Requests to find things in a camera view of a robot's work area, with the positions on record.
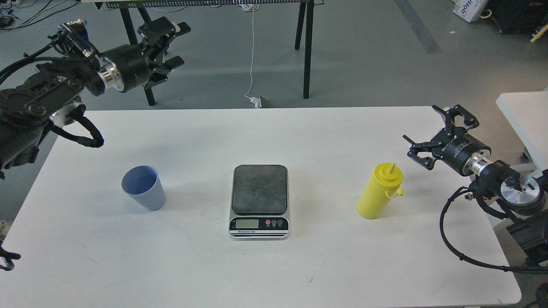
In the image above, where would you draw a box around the white cardboard box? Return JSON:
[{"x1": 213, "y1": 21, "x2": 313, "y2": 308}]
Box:
[{"x1": 453, "y1": 0, "x2": 492, "y2": 23}]

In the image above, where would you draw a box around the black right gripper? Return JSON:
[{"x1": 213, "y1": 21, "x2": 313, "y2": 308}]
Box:
[{"x1": 402, "y1": 104, "x2": 491, "y2": 177}]

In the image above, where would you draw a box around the black trestle table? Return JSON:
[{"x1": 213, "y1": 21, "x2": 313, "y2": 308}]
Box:
[{"x1": 81, "y1": 0, "x2": 326, "y2": 106}]

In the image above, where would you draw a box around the yellow squeeze bottle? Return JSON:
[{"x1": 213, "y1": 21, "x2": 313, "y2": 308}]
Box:
[{"x1": 356, "y1": 163, "x2": 405, "y2": 219}]

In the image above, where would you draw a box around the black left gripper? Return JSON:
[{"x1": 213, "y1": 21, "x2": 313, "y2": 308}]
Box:
[{"x1": 98, "y1": 17, "x2": 191, "y2": 93}]

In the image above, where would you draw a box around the white side table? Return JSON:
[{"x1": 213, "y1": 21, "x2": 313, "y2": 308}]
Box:
[{"x1": 496, "y1": 90, "x2": 548, "y2": 178}]

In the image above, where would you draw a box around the white power adapter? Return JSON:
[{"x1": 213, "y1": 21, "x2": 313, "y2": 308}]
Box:
[{"x1": 249, "y1": 96, "x2": 262, "y2": 109}]

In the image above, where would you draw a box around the white hanging cable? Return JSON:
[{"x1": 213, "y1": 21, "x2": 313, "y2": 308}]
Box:
[{"x1": 241, "y1": 3, "x2": 257, "y2": 101}]

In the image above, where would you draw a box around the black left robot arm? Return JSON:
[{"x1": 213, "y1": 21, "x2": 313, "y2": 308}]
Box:
[{"x1": 0, "y1": 17, "x2": 191, "y2": 170}]

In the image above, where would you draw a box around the blue ribbed plastic cup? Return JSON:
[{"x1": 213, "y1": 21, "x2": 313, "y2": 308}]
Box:
[{"x1": 121, "y1": 165, "x2": 166, "y2": 211}]

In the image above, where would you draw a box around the digital kitchen scale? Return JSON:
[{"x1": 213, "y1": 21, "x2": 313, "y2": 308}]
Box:
[{"x1": 228, "y1": 164, "x2": 290, "y2": 240}]

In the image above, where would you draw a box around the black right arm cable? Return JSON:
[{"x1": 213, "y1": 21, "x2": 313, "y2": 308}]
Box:
[{"x1": 440, "y1": 187, "x2": 548, "y2": 274}]

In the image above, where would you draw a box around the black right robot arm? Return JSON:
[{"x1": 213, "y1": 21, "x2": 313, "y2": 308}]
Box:
[{"x1": 404, "y1": 105, "x2": 547, "y2": 275}]

